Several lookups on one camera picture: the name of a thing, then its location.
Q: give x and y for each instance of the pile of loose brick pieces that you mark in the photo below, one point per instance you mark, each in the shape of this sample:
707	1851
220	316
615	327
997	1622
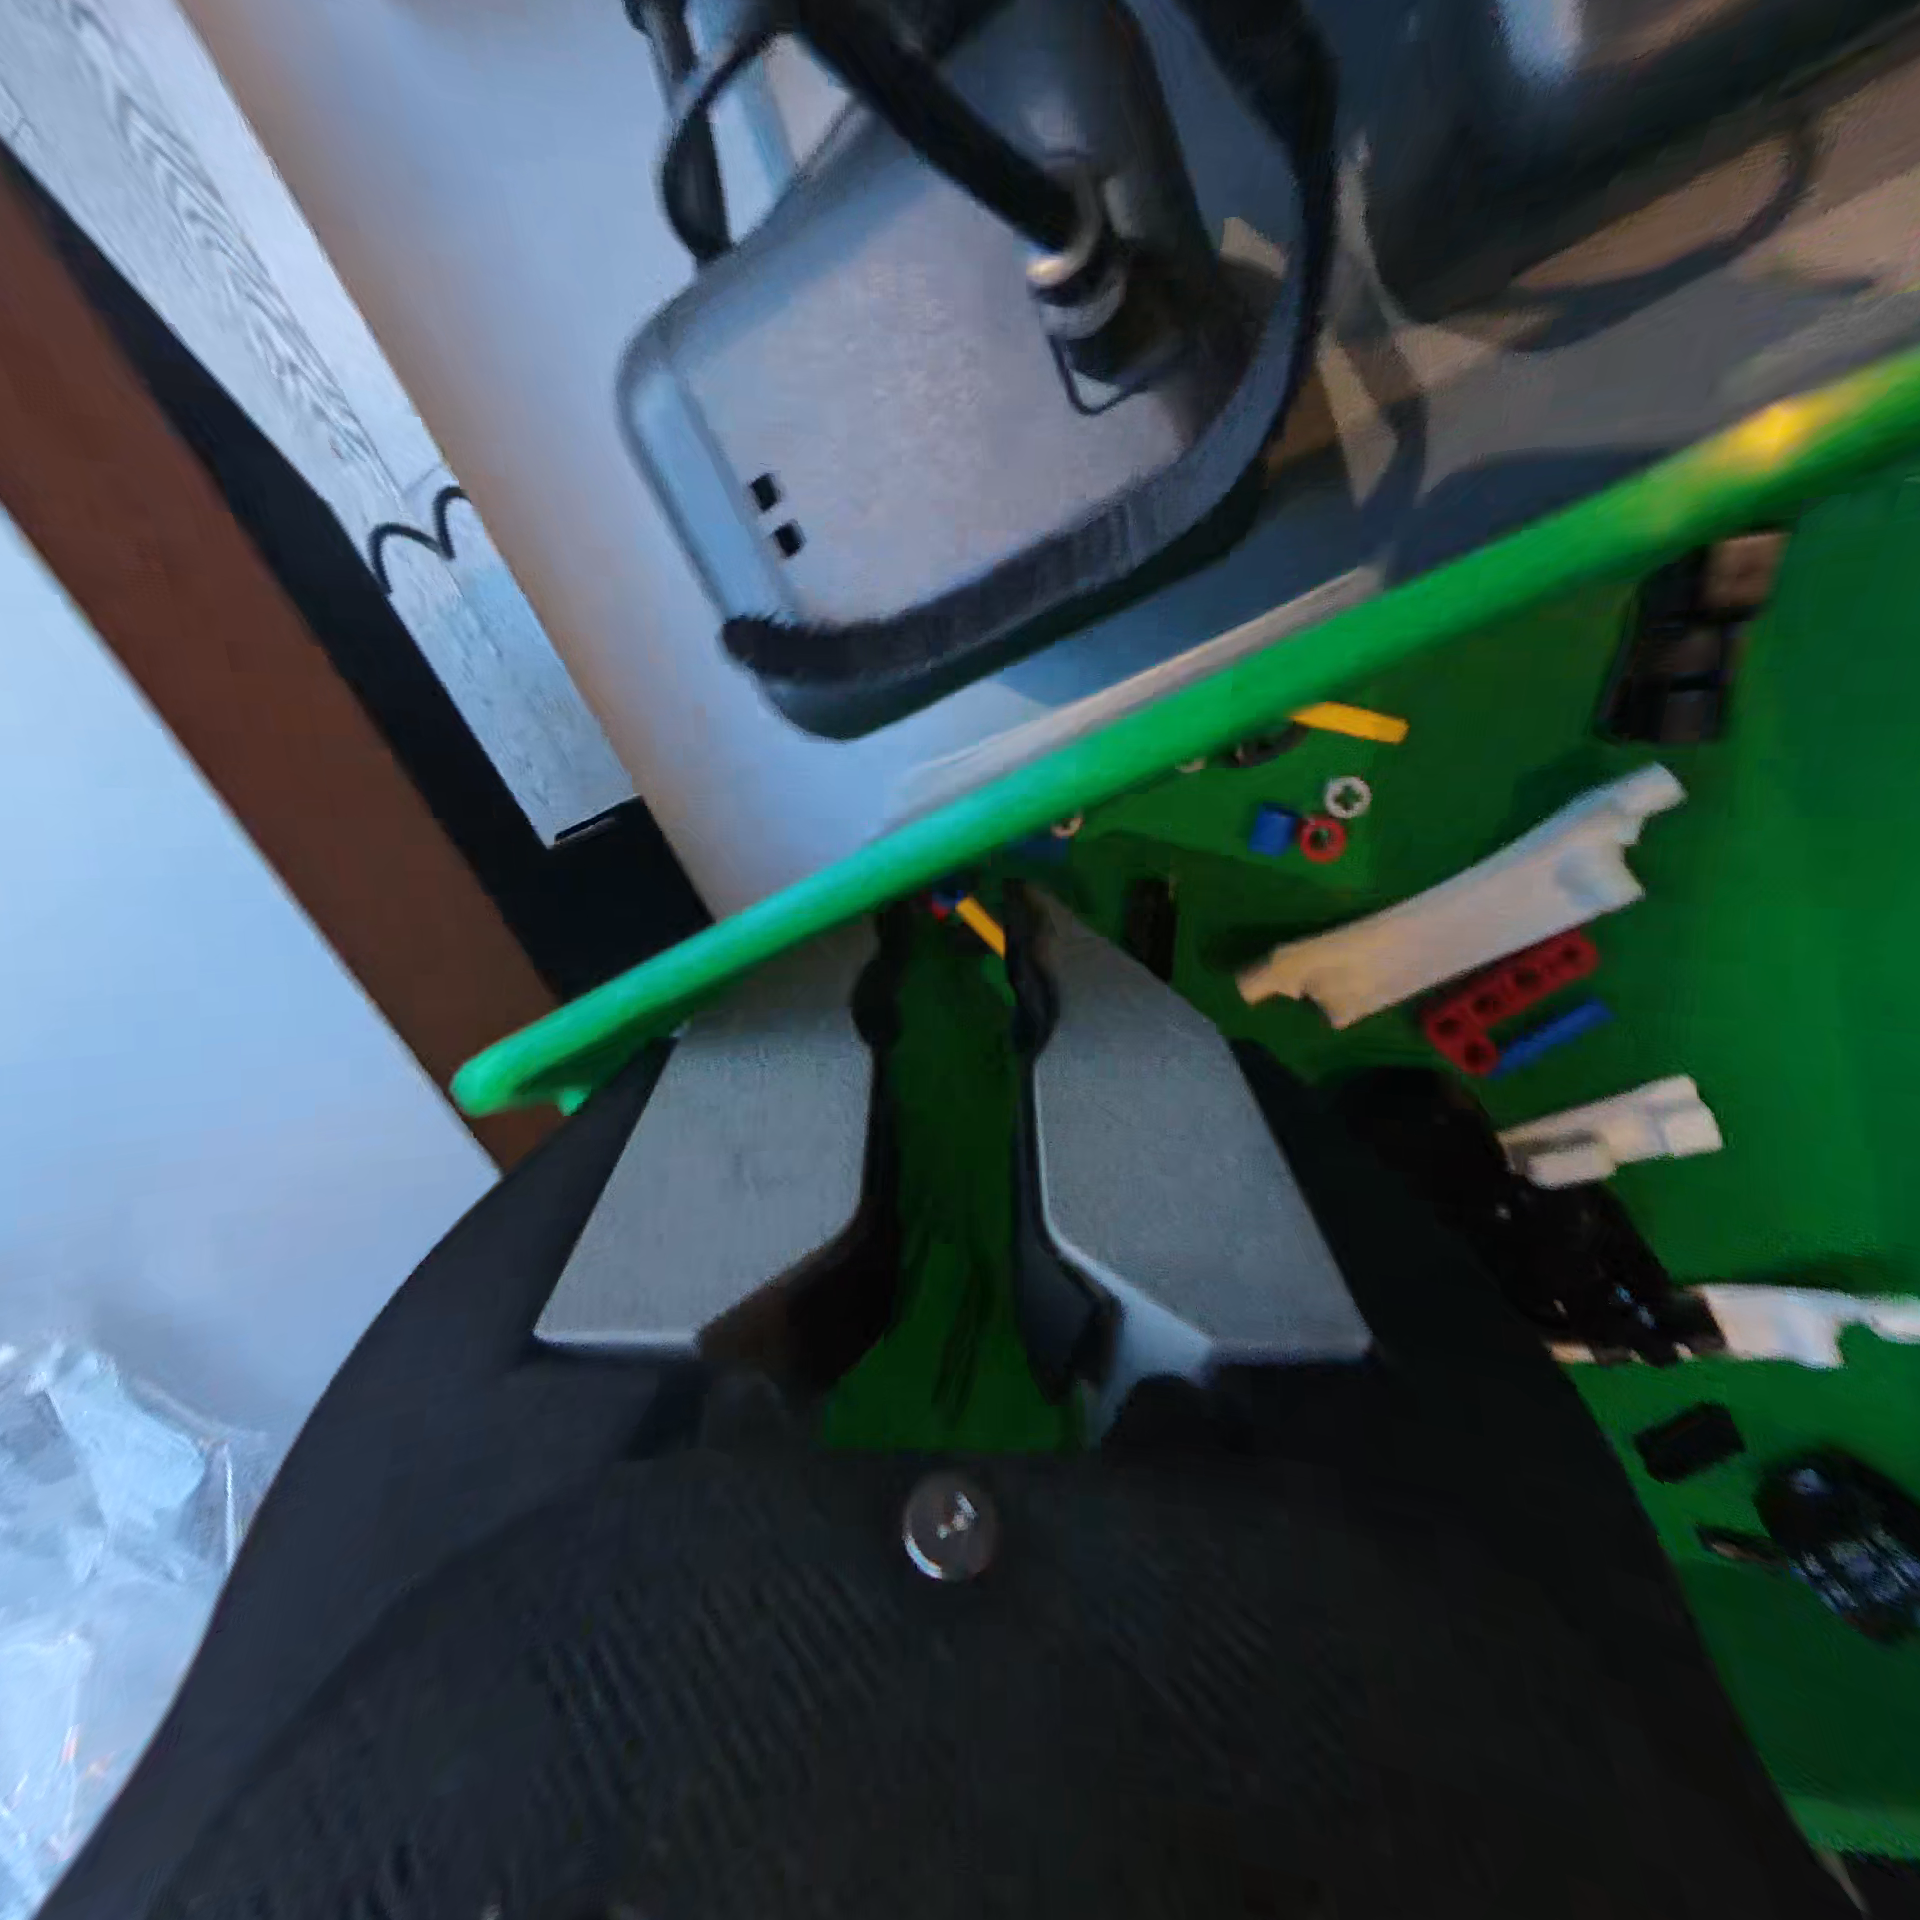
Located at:
1575	1247

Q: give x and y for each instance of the green storage bin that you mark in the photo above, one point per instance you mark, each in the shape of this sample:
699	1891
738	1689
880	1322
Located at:
1772	901

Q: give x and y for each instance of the clear plastic wrap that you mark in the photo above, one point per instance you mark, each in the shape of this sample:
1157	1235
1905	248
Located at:
88	1576

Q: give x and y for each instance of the white table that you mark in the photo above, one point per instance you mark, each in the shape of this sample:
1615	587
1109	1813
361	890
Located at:
182	1049

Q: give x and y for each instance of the yellow brick axle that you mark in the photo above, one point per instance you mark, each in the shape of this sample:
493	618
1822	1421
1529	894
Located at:
1356	727

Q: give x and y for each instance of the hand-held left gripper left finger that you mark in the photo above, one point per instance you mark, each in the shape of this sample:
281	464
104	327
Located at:
721	1171

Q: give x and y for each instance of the red angled brick beam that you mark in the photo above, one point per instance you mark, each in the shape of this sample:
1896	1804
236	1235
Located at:
1501	996

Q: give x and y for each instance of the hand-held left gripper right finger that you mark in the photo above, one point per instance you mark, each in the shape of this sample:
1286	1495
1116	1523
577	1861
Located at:
1169	1188

